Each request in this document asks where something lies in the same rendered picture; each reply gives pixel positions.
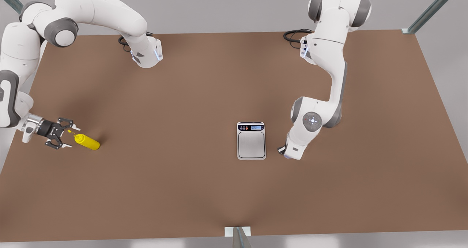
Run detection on yellow sauce bottle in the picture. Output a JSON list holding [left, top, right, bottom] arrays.
[[67, 130, 101, 151]]

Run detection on silver digital kitchen scale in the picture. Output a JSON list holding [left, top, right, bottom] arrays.
[[237, 122, 267, 160]]

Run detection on black cable loop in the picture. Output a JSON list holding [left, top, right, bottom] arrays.
[[283, 29, 314, 50], [118, 31, 154, 53]]

